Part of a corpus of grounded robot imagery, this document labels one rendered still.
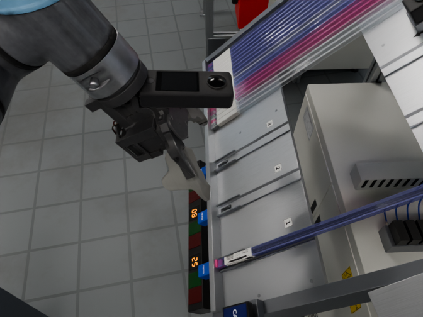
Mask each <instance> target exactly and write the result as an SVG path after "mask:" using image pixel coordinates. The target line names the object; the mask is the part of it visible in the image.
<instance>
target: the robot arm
mask: <svg viewBox="0 0 423 317"><path fill-rule="evenodd" d="M48 61H50V62H51V63H53V64H54V65H55V66H56V67H57V68H58V69H59V70H60V71H62V72H63V73H64V74H65V75H66V76H68V77H69V78H70V79H72V80H73V81H74V82H75V83H76V84H77V85H78V86H79V87H80V88H81V89H82V90H84V91H85V92H86V93H87V94H88V95H89V98H88V99H86V102H85V107H87V108H88V109H89V110H90V111H91V112H95V111H97V110H99V109H102V110H103V111H104V112H105V113H106V114H107V115H108V116H110V117H111V118H112V119H113V120H114V122H116V124H114V122H113V126H112V130H113V132H114V133H115V135H116V140H115V143H116V144H117V145H118V146H120V147H121V148H122V149H124V151H126V152H127V153H128V154H130V155H131V156H132V157H133V158H134V159H135V160H137V161H138V162H143V161H144V160H148V159H153V158H156V157H158V156H161V155H163V154H164V150H165V149H166V150H167V153H166V155H165V160H166V163H167V165H168V167H169V171H168V172H167V174H166V175H165V176H164V177H163V178H162V185H163V186H164V187H165V188H166V189H167V190H170V191H175V190H188V189H192V190H194V191H195V192H196V193H197V195H199V197H200V198H202V199H203V200H204V201H209V200H210V185H209V183H207V181H206V179H205V176H204V173H203V172H202V171H201V169H200V168H199V166H198V163H197V161H196V157H195V154H194V152H193V150H192V149H190V148H188V147H184V146H185V144H184V143H183V141H182V140H184V139H187V138H188V121H190V120H191V121H192V122H194V123H195V122H197V123H198V124H199V125H202V126H205V125H207V123H208V120H207V118H206V116H205V115H204V114H203V113H202V111H201V110H200V108H223V109H228V108H231V107H232V104H233V100H234V90H233V84H232V76H231V74H230V72H214V71H189V70H147V68H146V66H145V65H144V64H143V62H142V61H141V60H140V59H139V58H138V54H137V52H136V51H135V50H134V49H133V48H132V47H131V46H130V44H129V43H128V42H127V41H126V40H125V39H124V38H123V37H122V35H121V34H120V33H119V32H118V30H117V29H116V28H114V27H113V25H112V24H111V23H110V22H109V21H108V20H107V19H106V17H105V16H104V15H103V14H102V12H101V11H100V10H99V9H98V8H97V7H96V6H95V4H94V3H93V2H92V1H91V0H0V125H1V123H2V121H3V119H4V116H5V114H6V112H7V109H8V106H9V104H10V102H11V99H12V97H13V94H14V91H15V89H16V86H17V84H18V83H19V81H20V80H21V79H22V78H24V77H25V76H27V75H28V74H30V73H32V72H34V71H35V70H37V69H39V68H40V67H42V66H43V65H45V64H46V63H47V62H48ZM114 126H115V130H114V129H113V127H114ZM121 131H122V134H121V135H120V132H121ZM131 151H132V152H131Z"/></svg>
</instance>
